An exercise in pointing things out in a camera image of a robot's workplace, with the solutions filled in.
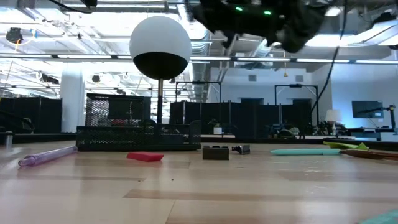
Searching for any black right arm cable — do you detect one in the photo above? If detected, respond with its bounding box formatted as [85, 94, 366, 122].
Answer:
[310, 0, 348, 114]

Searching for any teal pen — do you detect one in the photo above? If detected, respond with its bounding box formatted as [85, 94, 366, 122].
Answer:
[359, 209, 398, 224]
[269, 148, 342, 156]

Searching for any long ceiling light strip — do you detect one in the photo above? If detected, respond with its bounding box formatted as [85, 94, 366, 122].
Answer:
[0, 53, 398, 65]

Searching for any red pen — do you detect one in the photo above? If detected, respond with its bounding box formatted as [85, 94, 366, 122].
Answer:
[340, 148, 398, 161]

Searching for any black ceiling camera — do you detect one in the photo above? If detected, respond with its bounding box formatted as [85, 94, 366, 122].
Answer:
[5, 27, 24, 44]

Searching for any white shade table lamp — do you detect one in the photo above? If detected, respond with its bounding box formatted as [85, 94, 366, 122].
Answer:
[325, 108, 342, 136]

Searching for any black table frame rail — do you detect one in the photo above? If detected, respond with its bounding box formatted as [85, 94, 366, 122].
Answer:
[0, 132, 398, 152]

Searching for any translucent purple pen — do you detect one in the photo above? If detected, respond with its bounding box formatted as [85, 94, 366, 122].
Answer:
[17, 145, 78, 167]

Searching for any silver ventilation duct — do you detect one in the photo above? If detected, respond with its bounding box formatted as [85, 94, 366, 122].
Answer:
[253, 39, 277, 59]
[188, 40, 213, 101]

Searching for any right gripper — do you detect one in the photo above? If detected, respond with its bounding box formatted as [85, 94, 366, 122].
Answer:
[185, 0, 261, 49]

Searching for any small plant white pot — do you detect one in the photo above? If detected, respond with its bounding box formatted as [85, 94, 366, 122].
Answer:
[208, 118, 228, 135]

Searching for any black binder clip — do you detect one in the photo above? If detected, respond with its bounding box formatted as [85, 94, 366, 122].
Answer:
[202, 145, 230, 161]

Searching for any yellow hanging tag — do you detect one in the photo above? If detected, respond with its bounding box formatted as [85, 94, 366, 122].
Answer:
[282, 51, 289, 78]

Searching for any white round column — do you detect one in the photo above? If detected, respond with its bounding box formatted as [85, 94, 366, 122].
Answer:
[60, 67, 86, 134]

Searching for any grey metal post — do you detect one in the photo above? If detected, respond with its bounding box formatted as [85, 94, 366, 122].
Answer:
[4, 131, 15, 149]

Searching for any black partition panel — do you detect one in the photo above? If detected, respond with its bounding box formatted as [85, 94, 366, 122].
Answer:
[169, 101, 313, 138]
[0, 96, 62, 134]
[108, 96, 152, 121]

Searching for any black mesh desk organizer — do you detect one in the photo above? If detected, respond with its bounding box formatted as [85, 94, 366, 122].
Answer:
[76, 92, 202, 152]

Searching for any white globe table lamp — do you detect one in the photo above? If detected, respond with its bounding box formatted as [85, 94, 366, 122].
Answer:
[129, 15, 192, 125]

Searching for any yellow-green cloth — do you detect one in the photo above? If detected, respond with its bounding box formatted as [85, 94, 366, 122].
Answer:
[323, 141, 370, 151]

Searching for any red eraser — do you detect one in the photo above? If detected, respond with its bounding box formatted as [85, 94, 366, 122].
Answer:
[126, 151, 165, 162]

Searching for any black computer monitor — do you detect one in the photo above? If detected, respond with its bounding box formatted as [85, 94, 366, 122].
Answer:
[351, 100, 384, 119]

